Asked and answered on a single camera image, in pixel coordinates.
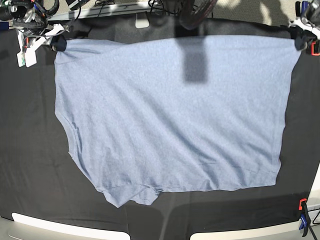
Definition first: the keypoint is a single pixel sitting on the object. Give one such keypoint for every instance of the orange blue clamp bottom right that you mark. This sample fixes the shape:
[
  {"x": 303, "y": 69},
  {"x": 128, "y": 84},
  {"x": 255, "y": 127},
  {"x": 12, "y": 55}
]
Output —
[{"x": 304, "y": 217}]

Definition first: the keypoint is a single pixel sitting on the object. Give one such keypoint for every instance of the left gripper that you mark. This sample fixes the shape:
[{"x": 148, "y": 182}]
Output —
[{"x": 301, "y": 38}]

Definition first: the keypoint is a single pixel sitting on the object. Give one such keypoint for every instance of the aluminium rail behind table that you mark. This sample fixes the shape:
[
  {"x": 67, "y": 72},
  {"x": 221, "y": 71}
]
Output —
[{"x": 104, "y": 11}]

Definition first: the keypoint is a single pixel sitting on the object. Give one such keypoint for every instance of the blue clamp top right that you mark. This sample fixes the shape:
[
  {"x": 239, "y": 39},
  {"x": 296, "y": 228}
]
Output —
[{"x": 301, "y": 7}]

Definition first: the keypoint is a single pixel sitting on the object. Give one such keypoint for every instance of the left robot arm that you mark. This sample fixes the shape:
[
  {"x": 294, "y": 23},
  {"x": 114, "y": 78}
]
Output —
[{"x": 312, "y": 15}]

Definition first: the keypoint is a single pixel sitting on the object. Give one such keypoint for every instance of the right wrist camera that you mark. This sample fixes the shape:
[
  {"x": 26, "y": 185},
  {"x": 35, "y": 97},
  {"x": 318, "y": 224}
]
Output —
[{"x": 27, "y": 59}]

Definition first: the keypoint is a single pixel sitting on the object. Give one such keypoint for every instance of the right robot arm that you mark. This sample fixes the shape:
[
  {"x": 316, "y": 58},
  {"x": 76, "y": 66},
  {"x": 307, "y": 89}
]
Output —
[{"x": 30, "y": 19}]

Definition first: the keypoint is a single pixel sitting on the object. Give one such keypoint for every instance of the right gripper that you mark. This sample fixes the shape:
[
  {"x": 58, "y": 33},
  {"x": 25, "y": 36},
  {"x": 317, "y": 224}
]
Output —
[{"x": 51, "y": 36}]

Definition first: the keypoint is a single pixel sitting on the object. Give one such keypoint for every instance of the black table cloth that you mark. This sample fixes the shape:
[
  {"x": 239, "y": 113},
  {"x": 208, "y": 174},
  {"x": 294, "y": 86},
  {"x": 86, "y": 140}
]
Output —
[{"x": 38, "y": 178}]

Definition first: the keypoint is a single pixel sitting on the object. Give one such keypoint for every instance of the light blue t-shirt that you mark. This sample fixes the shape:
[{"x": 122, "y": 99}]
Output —
[{"x": 175, "y": 115}]

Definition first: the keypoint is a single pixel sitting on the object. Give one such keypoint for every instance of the orange clamp top right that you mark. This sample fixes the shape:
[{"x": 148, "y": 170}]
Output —
[{"x": 315, "y": 48}]

